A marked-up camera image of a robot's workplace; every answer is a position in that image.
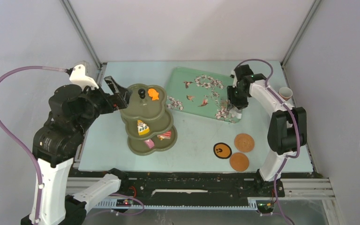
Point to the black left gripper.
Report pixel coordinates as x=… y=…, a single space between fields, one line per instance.
x=120 y=99

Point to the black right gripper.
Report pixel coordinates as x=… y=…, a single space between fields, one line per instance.
x=239 y=104

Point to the orange toy fish pastry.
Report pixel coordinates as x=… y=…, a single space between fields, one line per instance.
x=153 y=94

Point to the green three-tier serving stand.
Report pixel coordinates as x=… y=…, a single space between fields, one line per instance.
x=154 y=113

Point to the yellow toy cake slice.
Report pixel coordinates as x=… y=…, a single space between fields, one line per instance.
x=142 y=128

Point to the yellow smiley face coaster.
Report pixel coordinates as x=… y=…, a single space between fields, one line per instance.
x=222 y=150

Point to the pink toy cake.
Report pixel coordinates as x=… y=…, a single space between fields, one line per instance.
x=149 y=143

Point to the red striped toy cake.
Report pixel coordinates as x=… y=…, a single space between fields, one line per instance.
x=166 y=135

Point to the metal serving tongs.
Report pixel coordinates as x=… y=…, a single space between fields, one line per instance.
x=230 y=110

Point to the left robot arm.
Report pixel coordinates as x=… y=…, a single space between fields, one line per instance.
x=73 y=111

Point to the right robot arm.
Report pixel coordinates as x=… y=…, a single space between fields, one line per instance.
x=288 y=124

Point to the green floral serving tray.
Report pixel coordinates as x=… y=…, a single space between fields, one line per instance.
x=198 y=92

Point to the far round cork coaster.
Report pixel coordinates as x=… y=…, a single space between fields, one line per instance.
x=244 y=142

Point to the round cork coaster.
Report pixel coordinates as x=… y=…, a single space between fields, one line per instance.
x=239 y=162
x=244 y=142

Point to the far orange cup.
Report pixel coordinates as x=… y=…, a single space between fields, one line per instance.
x=285 y=93

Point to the near round cork coaster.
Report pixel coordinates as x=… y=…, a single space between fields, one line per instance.
x=239 y=162

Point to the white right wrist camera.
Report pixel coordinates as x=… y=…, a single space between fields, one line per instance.
x=235 y=79

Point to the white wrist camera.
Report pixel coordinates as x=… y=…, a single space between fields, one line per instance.
x=79 y=75
x=235 y=79

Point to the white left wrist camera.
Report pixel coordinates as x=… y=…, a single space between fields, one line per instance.
x=79 y=75

